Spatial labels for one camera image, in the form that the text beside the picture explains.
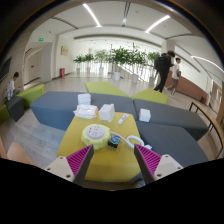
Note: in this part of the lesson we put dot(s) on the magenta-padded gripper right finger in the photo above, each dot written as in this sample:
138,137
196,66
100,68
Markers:
155,163

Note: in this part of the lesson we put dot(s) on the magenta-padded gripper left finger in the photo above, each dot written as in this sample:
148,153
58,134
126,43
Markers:
71,165

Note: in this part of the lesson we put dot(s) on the round yellow-green power strip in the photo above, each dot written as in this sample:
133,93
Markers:
95,135

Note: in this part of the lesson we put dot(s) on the small white cube box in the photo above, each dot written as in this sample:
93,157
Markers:
144,115

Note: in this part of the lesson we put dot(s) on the tan wooden chair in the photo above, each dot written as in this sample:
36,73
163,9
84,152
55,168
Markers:
18,153

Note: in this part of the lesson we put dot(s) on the clear plastic tissue pack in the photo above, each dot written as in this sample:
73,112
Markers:
85,111

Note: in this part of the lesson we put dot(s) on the long grey sofa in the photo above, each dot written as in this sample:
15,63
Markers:
53,106

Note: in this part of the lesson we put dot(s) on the large white cube box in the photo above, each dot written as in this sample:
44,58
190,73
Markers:
107,112

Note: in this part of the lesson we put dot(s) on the green sofa seat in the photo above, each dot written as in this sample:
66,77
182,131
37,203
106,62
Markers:
151,96
105,89

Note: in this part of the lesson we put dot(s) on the dark grey ottoman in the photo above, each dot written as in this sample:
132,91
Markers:
15,108

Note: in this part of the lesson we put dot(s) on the green bench seat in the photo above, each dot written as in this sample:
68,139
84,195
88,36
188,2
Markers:
31,95

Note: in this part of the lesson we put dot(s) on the brick reception counter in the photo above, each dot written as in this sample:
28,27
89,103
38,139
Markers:
190,88

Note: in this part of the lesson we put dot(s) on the red bin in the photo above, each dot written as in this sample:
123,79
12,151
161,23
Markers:
62,72

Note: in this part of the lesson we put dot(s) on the person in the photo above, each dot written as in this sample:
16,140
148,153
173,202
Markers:
11,88
163,66
175,71

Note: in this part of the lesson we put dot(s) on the group of potted plants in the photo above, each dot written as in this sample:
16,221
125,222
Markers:
123,58

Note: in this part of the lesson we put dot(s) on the green exit sign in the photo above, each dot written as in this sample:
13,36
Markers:
41,39

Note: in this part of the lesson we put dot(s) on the group of ceiling light strips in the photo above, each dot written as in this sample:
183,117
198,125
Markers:
91,14

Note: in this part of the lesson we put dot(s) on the wooden bench with black frame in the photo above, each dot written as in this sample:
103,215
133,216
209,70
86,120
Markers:
208,118

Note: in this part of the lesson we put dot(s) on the yellow wall picture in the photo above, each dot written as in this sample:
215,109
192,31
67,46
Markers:
64,50

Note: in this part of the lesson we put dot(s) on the black wall screen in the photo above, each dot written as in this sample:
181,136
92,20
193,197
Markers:
5,69

